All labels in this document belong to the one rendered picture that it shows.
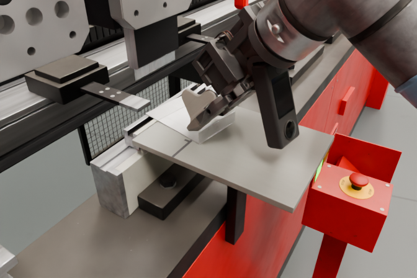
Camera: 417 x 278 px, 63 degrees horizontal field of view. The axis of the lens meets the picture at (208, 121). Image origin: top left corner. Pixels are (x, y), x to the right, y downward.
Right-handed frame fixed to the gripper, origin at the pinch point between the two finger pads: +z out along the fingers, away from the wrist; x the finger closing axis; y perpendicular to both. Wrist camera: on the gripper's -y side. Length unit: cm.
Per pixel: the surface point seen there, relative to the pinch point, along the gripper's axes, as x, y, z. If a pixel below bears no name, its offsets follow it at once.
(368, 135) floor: -175, -52, 88
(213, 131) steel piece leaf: 1.2, -1.8, -1.1
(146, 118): 4.9, 6.6, 7.5
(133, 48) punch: 6.8, 14.2, -3.7
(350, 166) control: -41, -27, 14
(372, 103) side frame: -213, -40, 94
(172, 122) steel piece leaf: 3.1, 3.4, 4.2
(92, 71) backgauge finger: 3.3, 22.6, 17.6
